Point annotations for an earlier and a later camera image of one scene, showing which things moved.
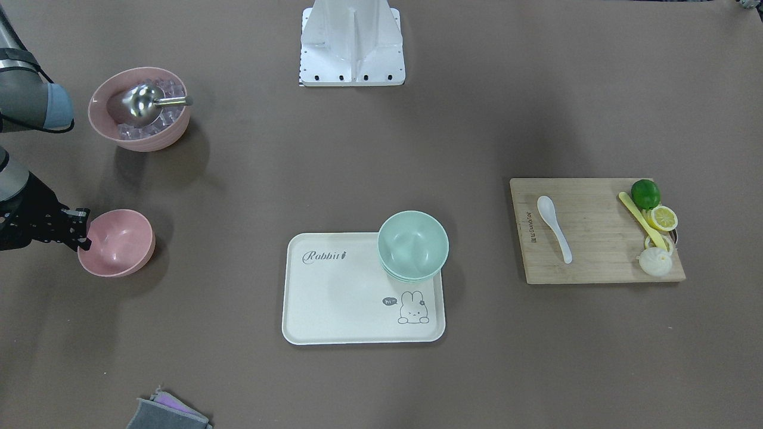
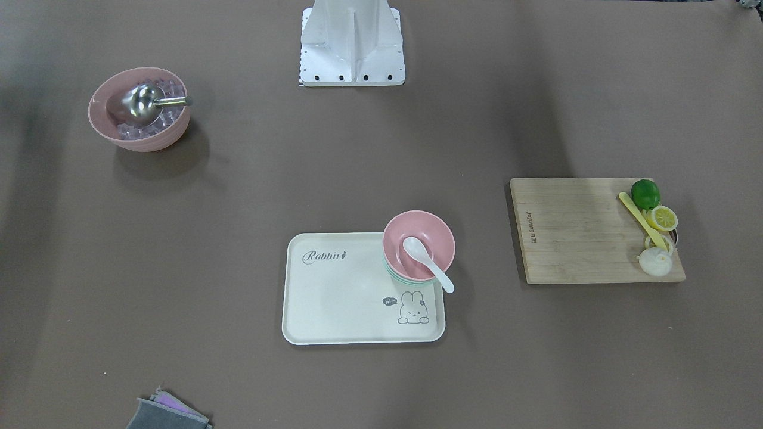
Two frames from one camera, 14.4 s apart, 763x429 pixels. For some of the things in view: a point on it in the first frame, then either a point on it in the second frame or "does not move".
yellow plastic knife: (657, 237) does not move
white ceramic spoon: (547, 211) -> (416, 248)
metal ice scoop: (143, 103) does not move
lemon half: (663, 218) does not move
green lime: (645, 194) does not move
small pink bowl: (122, 242) -> (429, 227)
